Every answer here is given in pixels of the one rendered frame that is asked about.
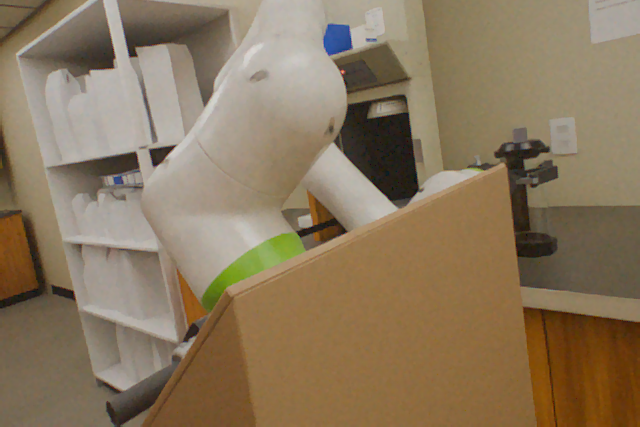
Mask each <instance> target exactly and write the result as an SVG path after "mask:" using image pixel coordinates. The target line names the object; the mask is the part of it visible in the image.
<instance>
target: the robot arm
mask: <svg viewBox="0 0 640 427"><path fill-rule="evenodd" d="M326 28H327V11H326V7H325V5H324V3H323V0H262V4H261V6H260V8H259V11H258V13H257V15H255V18H254V20H253V22H252V24H251V26H250V28H249V30H248V31H247V33H246V35H245V37H244V39H243V41H242V43H241V44H240V46H239V47H238V49H237V50H236V51H235V52H234V54H233V55H232V56H231V58H230V59H229V60H228V62H227V63H226V64H225V65H224V67H223V68H222V69H221V71H220V72H219V74H218V76H217V79H216V82H215V87H214V95H213V97H212V98H211V100H209V101H208V103H207V105H206V106H205V108H204V109H203V111H202V113H201V114H200V116H199V117H198V120H197V122H196V123H195V125H194V126H193V128H192V129H191V130H190V132H189V133H188V134H187V136H186V137H185V138H184V139H183V140H182V141H181V142H180V143H179V144H178V146H177V147H176V148H175V149H174V150H173V151H171V152H170V153H169V154H168V155H167V156H166V157H165V159H164V160H163V161H162V162H161V164H160V165H159V166H158V167H157V169H156V170H155V171H154V172H153V174H152V175H151V176H150V178H149V179H148V181H147V183H146V185H145V187H144V189H143V192H142V197H141V204H140V207H142V212H143V214H144V216H145V218H146V220H147V221H148V223H149V224H150V226H151V228H152V229H153V231H154V233H155V234H156V236H157V237H158V239H159V241H160V242H161V244H162V246H163V248H164V249H165V251H166V252H167V254H168V255H169V257H170V258H171V260H172V262H173V263H174V265H175V266H177V268H178V269H179V271H180V273H181V274H182V276H183V277H184V278H185V280H186V281H187V283H188V284H189V287H190V289H191V290H192V292H193V293H194V295H195V296H196V298H197V299H198V301H199V302H200V304H201V306H202V307H203V308H204V309H205V310H206V311H207V312H208V313H209V314H207V315H205V316H204V317H202V318H200V319H198V320H196V321H194V323H192V324H191V326H190V328H189V330H188V332H187V334H186V336H184V338H183V340H182V342H181V344H179V346H178V347H177V348H176V349H174V351H173V353H172V357H171V360H172V363H171V364H169V365H168V366H166V367H164V368H161V369H160V370H158V371H156V372H154V374H153V375H151V376H149V377H147V378H146V379H144V380H142V381H140V382H139V383H136V384H134V385H132V386H131V387H129V388H127V389H125V390H124V392H122V393H120V394H118V395H116V396H114V397H112V398H110V399H109V400H107V401H106V407H107V410H106V411H107V413H108V414H109V416H110V418H111V422H112V423H113V424H114V425H115V426H116V427H119V426H121V425H123V424H124V423H127V422H128V421H130V420H132V419H133V418H135V417H137V415H138V414H140V413H141V412H143V411H146V410H147V409H149V408H150V407H152V406H154V404H155V402H156V401H157V398H158V396H159V395H160V393H161V392H162V390H163V388H164V387H165V386H166V385H167V384H168V382H169V380H170V379H171V376H172V375H173V373H174V371H175V370H176V368H177V366H178V365H179V363H180V362H181V360H182V358H183V357H184V355H185V354H186V351H187V349H189V348H190V346H191V345H192V343H193V341H194V340H195V338H196V336H197V335H198V333H199V332H200V330H201V328H202V327H203V325H204V324H205V321H206V319H207V318H208V316H209V315H210V313H211V311H212V310H213V308H214V306H216V305H217V303H218V302H219V300H220V298H221V297H222V295H223V294H224V292H225V289H226V288H227V287H228V286H231V285H233V284H235V283H237V282H239V281H242V280H244V279H246V278H248V277H251V276H254V275H256V274H258V273H260V272H262V271H265V270H267V269H269V268H271V267H273V266H276V265H278V264H280V263H282V262H285V261H287V260H289V259H292V258H294V257H297V255H299V254H301V253H303V252H305V251H306V249H305V247H304V245H303V243H302V240H301V238H300V236H299V235H298V234H297V233H296V231H295V230H294V229H293V227H292V226H291V225H289V224H288V222H287V221H286V220H285V219H284V217H283V216H282V213H281V206H282V204H283V202H284V201H285V200H286V198H287V197H288V196H290V195H291V193H292V192H293V191H294V190H295V188H296V187H297V186H298V185H299V183H300V184H302V185H303V186H304V187H305V188H306V189H307V190H308V191H309V192H310V193H311V194H312V195H313V196H314V197H315V198H316V199H317V200H318V201H319V202H320V203H321V204H322V205H323V206H324V207H325V208H326V209H327V211H328V212H329V213H330V214H331V215H332V216H333V217H334V218H335V219H336V221H338V222H339V223H340V224H341V225H342V226H343V227H344V228H345V229H346V230H347V232H350V231H353V230H355V229H357V228H359V227H362V226H364V225H366V224H368V223H370V222H373V221H375V220H377V219H379V218H381V217H385V216H387V215H389V214H391V213H393V212H396V211H398V210H399V209H398V207H397V206H395V205H394V204H393V203H392V202H391V201H390V200H389V199H387V198H388V197H387V196H385V195H384V194H382V193H381V192H380V191H379V190H378V189H377V188H376V187H375V186H374V185H373V184H372V183H371V182H370V181H369V180H368V179H367V178H366V177H365V176H364V175H363V174H362V173H361V172H360V171H359V170H358V169H357V168H356V167H355V166H354V165H353V164H352V163H351V162H350V161H349V160H348V158H347V157H346V156H345V154H344V153H343V152H342V151H341V150H340V149H339V148H338V147H336V145H335V144H334V143H333V140H334V139H335V138H336V136H338V134H339V133H340V131H341V129H342V126H343V124H344V121H345V118H346V112H347V92H346V86H345V83H344V80H343V77H342V75H341V73H340V70H339V68H338V67H337V65H335V64H334V62H333V61H332V60H331V59H330V57H329V56H328V55H327V53H326V52H325V50H324V46H323V37H324V35H325V31H326ZM474 160H475V162H474V164H473V165H471V166H468V167H467V169H464V170H462V171H458V172H457V171H445V172H441V173H438V174H436V175H434V176H432V177H431V178H429V179H428V180H427V181H426V182H425V183H423V184H422V186H421V187H420V188H419V190H418V191H417V193H416V194H415V195H414V197H413V198H412V199H411V200H410V202H409V203H408V204H407V205H409V204H411V203H413V202H415V201H418V200H420V199H422V198H425V197H427V196H430V195H432V194H434V193H436V192H439V191H441V190H443V189H445V188H447V187H450V186H452V185H454V184H456V183H458V182H462V181H464V180H466V179H468V178H470V177H473V176H475V175H477V174H479V173H481V172H484V171H486V170H488V169H490V168H492V167H496V166H498V165H499V164H498V165H489V164H487V162H485V164H481V161H480V155H475V156H474ZM507 175H508V184H509V193H510V196H511V195H512V193H513V190H514V189H516V188H520V187H523V185H525V184H528V185H529V186H530V187H532V188H536V187H538V185H540V184H543V183H546V182H549V181H552V180H555V179H558V178H559V177H558V166H553V159H548V160H546V161H544V162H542V163H540V165H538V168H533V169H529V170H525V171H522V170H512V171H507ZM407 205H406V206H407Z"/></svg>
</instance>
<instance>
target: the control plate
mask: <svg viewBox="0 0 640 427"><path fill-rule="evenodd" d="M353 67H355V68H356V69H355V70H354V69H353ZM338 68H339V70H340V73H341V70H344V72H345V73H344V74H343V73H341V75H342V77H343V80H346V82H347V83H348V84H349V85H347V86H346V89H348V88H352V87H356V86H361V85H365V84H369V83H374V82H378V81H377V80H376V78H375V77H374V76H373V74H372V73H371V70H370V69H369V67H368V66H367V65H366V63H365V62H364V60H359V61H356V62H352V63H348V64H345V65H341V66H338ZM364 76H365V77H366V78H365V79H363V77H364ZM357 78H359V80H357ZM351 79H352V80H353V82H351V81H350V80H351Z"/></svg>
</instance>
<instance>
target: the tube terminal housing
mask: <svg viewBox="0 0 640 427"><path fill-rule="evenodd" d="M323 3H324V5H325V7H326V11H327V24H328V23H334V24H345V25H350V28H351V29H353V28H355V27H358V26H361V25H366V22H365V15H364V12H365V11H367V10H370V9H373V8H377V7H380V6H382V8H383V15H384V22H385V29H386V34H383V35H380V37H377V40H376V42H380V41H383V40H386V39H387V40H401V41H407V42H408V46H409V53H410V61H411V68H412V77H411V78H406V79H402V80H398V81H393V82H389V83H384V84H380V85H374V86H370V87H365V88H361V89H357V90H352V91H348V92H347V107H354V106H362V105H363V104H365V103H369V102H371V100H375V99H381V98H386V97H392V96H398V95H405V96H406V98H407V103H408V111H409V119H410V127H411V134H412V141H413V139H420V144H421V151H422V159H423V163H418V164H416V157H415V164H416V172H417V179H418V187H419V188H420V187H421V186H422V184H423V183H425V182H426V181H427V180H428V179H429V178H431V177H432V176H434V175H436V174H438V173H441V172H444V171H443V163H442V154H441V146H440V139H439V131H438V123H437V114H436V106H435V99H434V91H433V83H432V75H431V67H430V59H429V51H428V43H427V35H426V27H425V19H424V11H423V2H422V0H323Z"/></svg>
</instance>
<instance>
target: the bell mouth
mask: <svg viewBox="0 0 640 427"><path fill-rule="evenodd" d="M403 112H409V111H408V103H407V98H406V96H405V95H398V96H392V97H386V98H381V99H375V100H371V102H370V106H369V110H368V114H367V118H366V119H372V118H378V117H385V116H391V114H397V113H403Z"/></svg>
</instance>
